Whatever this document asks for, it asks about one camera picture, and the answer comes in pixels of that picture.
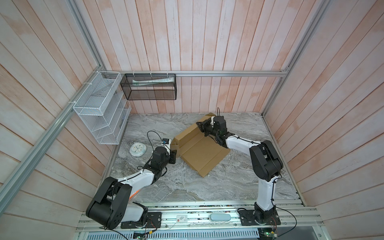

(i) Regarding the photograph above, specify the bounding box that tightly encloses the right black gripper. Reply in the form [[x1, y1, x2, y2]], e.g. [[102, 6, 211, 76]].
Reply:
[[196, 119, 220, 139]]

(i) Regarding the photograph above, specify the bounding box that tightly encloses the brown cardboard box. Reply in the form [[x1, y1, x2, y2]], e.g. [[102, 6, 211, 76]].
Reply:
[[171, 123, 231, 178]]

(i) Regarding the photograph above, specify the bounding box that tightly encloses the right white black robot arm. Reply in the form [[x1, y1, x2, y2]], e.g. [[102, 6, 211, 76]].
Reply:
[[196, 116, 284, 223]]

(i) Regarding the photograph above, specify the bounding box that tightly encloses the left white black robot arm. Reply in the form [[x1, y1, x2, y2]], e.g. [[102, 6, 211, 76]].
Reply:
[[86, 147, 177, 230]]

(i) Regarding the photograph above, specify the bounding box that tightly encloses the small white label box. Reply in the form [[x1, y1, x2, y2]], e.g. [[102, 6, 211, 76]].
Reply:
[[176, 215, 188, 223]]

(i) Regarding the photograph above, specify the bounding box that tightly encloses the paper sheet in black basket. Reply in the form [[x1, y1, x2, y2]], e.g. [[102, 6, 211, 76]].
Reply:
[[132, 77, 175, 87]]

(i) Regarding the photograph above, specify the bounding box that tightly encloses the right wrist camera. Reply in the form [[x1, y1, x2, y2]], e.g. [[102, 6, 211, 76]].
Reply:
[[210, 116, 216, 127]]

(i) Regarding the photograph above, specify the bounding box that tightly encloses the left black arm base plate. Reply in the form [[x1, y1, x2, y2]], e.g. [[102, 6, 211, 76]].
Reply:
[[121, 212, 162, 229]]

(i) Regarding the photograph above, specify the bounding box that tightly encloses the aluminium mounting rail frame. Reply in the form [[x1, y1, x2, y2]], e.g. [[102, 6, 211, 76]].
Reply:
[[74, 199, 331, 240]]

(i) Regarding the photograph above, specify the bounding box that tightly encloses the grey oval device on rail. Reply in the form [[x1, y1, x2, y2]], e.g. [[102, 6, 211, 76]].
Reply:
[[209, 213, 232, 222]]

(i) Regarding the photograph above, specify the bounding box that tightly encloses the black wire mesh basket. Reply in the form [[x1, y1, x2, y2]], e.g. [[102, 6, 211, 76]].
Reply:
[[120, 73, 178, 101]]

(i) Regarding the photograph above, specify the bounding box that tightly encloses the white wire mesh shelf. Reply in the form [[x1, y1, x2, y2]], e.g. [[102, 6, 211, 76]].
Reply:
[[74, 71, 132, 145]]

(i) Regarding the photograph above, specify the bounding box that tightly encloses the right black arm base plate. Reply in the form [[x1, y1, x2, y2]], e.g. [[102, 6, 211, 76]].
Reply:
[[237, 208, 281, 226]]

